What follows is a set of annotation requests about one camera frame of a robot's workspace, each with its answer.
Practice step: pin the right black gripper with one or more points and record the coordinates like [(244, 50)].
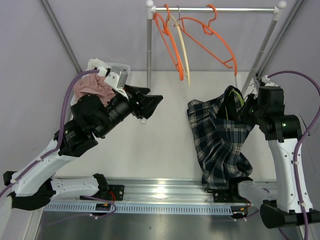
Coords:
[(243, 115)]

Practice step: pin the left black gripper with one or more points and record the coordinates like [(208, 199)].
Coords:
[(149, 102)]

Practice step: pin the green hanger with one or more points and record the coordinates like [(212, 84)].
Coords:
[(234, 102)]

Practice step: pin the navy plaid skirt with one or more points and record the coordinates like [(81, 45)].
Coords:
[(218, 142)]

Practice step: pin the pink garment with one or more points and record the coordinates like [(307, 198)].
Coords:
[(93, 84)]

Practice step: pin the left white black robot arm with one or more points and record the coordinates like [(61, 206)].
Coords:
[(35, 186)]

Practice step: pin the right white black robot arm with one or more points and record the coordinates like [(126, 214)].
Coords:
[(291, 206)]

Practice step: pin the left orange hanger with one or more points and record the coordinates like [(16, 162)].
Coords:
[(168, 39)]

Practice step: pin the cream hanger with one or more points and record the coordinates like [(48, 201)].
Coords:
[(186, 69)]

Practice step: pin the white plastic basket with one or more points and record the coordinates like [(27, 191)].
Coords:
[(94, 84)]

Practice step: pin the white cloth in basket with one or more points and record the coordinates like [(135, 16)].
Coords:
[(95, 63)]

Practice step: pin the silver clothes rack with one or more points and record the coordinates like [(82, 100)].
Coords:
[(221, 45)]

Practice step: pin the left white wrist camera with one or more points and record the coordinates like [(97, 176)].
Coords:
[(116, 77)]

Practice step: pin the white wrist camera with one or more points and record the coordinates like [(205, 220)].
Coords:
[(263, 81), (116, 77)]

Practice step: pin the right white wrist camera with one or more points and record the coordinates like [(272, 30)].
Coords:
[(263, 81)]

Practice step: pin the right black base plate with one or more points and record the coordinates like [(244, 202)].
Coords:
[(230, 195)]

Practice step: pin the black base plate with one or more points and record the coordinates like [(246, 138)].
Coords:
[(115, 193), (230, 195)]

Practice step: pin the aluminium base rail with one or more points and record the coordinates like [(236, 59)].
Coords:
[(151, 191)]

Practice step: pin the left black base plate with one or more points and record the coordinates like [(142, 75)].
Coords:
[(115, 193)]

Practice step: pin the white slotted cable duct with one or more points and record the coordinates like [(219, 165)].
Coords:
[(140, 208)]

